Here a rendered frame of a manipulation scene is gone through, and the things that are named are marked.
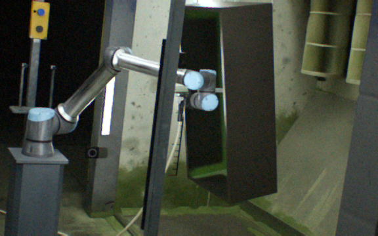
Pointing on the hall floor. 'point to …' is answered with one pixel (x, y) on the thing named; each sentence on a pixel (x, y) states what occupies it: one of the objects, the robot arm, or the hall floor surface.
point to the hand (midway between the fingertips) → (180, 94)
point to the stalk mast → (31, 81)
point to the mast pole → (164, 118)
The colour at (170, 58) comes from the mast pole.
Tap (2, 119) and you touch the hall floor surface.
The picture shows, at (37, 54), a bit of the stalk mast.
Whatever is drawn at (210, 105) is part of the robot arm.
